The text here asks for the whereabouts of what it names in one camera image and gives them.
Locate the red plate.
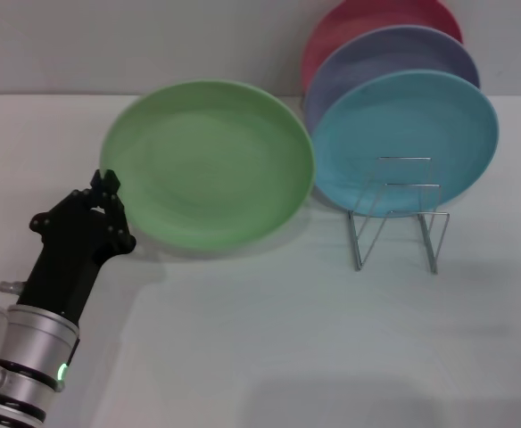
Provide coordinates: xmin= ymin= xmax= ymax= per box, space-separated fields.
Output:
xmin=300 ymin=0 xmax=464 ymax=93

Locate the purple plate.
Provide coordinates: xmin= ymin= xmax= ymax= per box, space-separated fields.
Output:
xmin=303 ymin=25 xmax=482 ymax=135

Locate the green plate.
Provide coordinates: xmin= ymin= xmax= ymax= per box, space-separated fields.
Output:
xmin=99 ymin=78 xmax=318 ymax=259

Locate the metal wire dish rack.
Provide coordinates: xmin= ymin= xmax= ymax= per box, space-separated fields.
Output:
xmin=347 ymin=155 xmax=451 ymax=274

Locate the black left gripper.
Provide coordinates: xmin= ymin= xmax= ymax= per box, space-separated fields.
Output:
xmin=19 ymin=169 xmax=137 ymax=325

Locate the teal plate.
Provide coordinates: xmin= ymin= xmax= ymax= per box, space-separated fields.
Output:
xmin=310 ymin=70 xmax=500 ymax=218

